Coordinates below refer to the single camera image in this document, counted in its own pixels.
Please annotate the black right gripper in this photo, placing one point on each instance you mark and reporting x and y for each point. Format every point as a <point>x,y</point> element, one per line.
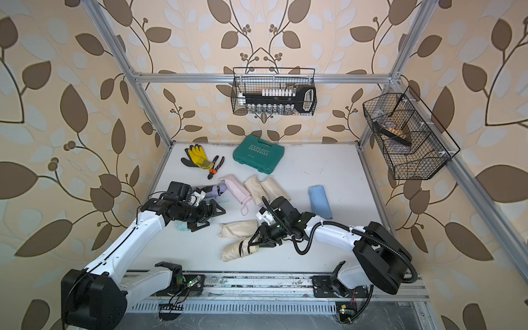
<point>267,243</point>

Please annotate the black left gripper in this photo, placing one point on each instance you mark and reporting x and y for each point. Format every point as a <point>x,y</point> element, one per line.
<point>204,214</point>

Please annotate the cream bare umbrella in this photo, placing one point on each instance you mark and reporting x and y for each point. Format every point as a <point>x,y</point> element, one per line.
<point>237,250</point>

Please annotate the cream umbrella sleeve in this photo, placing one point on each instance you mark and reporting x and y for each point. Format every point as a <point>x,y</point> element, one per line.
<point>239,229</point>

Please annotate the lilac umbrella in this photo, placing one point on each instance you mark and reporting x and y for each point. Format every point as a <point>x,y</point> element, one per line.
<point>214,191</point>

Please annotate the mint green umbrella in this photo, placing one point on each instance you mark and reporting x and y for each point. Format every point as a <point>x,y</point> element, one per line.
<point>181,226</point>

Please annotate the pink sleeved umbrella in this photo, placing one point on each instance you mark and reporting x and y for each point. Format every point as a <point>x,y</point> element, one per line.
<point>238,191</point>

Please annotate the beige sleeved umbrella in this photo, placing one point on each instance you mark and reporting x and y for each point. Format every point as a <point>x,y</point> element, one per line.
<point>256,190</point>
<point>273,190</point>

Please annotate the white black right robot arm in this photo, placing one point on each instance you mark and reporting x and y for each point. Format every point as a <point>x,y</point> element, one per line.
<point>383,262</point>

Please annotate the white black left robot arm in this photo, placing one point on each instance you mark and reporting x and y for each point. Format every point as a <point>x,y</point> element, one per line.
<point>98,296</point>

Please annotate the orange black cutting pliers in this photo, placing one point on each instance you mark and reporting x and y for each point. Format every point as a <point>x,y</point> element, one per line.
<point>217,164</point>

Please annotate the yellow black work glove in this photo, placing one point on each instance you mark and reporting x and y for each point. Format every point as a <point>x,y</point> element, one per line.
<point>196,158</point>

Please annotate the green plastic tool case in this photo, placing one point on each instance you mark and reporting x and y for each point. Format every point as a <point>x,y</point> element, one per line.
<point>259,154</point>

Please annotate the black socket bit holder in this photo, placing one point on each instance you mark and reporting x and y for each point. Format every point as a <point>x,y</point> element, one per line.
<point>295,99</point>

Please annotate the dark tool in side basket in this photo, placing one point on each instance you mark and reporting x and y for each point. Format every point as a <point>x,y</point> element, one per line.
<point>392,134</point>

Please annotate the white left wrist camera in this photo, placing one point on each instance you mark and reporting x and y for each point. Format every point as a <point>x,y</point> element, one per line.
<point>196,197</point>

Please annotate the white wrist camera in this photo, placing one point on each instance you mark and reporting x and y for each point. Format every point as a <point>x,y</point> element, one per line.
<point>265,216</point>
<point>196,197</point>

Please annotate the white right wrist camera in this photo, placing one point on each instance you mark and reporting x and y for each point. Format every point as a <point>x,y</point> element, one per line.
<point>265,216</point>

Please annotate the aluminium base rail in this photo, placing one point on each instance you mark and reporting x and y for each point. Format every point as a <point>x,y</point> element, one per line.
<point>253,286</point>

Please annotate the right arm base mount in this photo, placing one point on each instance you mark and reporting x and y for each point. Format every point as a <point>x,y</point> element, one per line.
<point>328,286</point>

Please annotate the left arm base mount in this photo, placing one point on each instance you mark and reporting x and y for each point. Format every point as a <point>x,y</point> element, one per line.
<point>180,283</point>

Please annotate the black rear wire basket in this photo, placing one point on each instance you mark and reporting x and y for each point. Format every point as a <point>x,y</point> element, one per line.
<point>267,77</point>

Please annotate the black side wire basket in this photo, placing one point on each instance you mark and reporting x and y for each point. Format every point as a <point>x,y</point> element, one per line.
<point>432,146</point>

